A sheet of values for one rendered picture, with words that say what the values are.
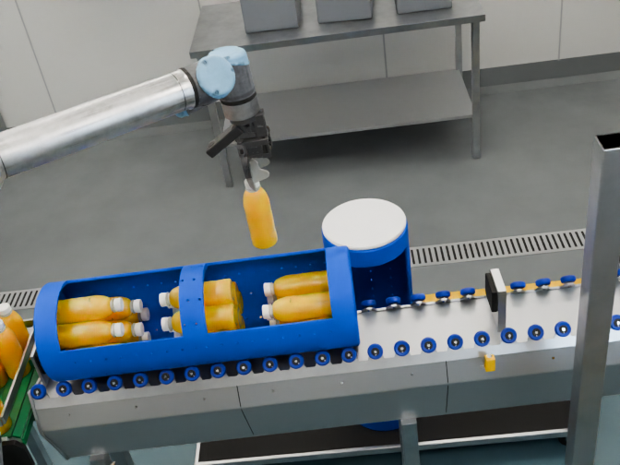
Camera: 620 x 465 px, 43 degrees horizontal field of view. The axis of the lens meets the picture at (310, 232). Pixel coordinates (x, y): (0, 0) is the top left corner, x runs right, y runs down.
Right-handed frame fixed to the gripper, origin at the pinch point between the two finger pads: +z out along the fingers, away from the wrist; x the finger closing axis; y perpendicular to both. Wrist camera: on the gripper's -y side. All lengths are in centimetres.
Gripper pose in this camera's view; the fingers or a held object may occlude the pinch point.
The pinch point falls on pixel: (252, 182)
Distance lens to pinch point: 209.9
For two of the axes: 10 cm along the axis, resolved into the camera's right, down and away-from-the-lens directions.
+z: 1.7, 7.9, 5.8
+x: -0.1, -5.9, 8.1
